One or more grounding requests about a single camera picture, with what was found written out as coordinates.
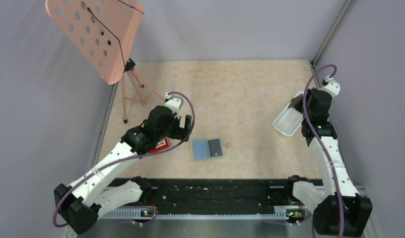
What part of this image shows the black gold VIP card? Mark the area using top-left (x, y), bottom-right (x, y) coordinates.
top-left (288, 95), bottom-right (303, 113)

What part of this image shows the beige card holder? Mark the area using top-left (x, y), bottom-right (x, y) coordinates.
top-left (191, 138), bottom-right (224, 161)

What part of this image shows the grey card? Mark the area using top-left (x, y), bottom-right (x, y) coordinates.
top-left (208, 138), bottom-right (223, 158)

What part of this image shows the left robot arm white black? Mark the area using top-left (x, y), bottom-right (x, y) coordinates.
top-left (53, 106), bottom-right (195, 235)

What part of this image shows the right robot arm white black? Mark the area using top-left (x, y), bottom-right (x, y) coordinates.
top-left (283, 89), bottom-right (373, 238)

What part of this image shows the white perforated plastic basket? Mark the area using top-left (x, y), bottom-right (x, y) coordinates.
top-left (272, 101), bottom-right (303, 137)

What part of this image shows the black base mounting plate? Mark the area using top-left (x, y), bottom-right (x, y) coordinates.
top-left (124, 178), bottom-right (304, 215)

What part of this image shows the pink perforated music stand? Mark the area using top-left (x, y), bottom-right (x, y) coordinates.
top-left (45, 0), bottom-right (164, 123)

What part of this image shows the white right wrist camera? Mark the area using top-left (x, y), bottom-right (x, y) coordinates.
top-left (320, 75), bottom-right (341, 98)

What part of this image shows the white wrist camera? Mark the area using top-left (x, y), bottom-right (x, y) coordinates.
top-left (320, 75), bottom-right (341, 98)
top-left (164, 92), bottom-right (184, 119)

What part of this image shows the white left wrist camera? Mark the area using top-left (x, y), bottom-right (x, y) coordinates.
top-left (164, 92), bottom-right (184, 119)

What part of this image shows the aluminium corner post right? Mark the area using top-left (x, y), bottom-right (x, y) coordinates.
top-left (310, 0), bottom-right (357, 67)

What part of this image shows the aluminium side rail left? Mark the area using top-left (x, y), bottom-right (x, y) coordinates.
top-left (85, 83), bottom-right (119, 173)

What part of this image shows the aluminium frame rail front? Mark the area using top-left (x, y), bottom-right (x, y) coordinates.
top-left (70, 186), bottom-right (368, 227)

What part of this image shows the black cable on stand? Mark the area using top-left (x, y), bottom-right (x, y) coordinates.
top-left (86, 0), bottom-right (145, 66)

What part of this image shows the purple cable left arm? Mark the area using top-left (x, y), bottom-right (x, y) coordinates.
top-left (52, 91), bottom-right (196, 228)

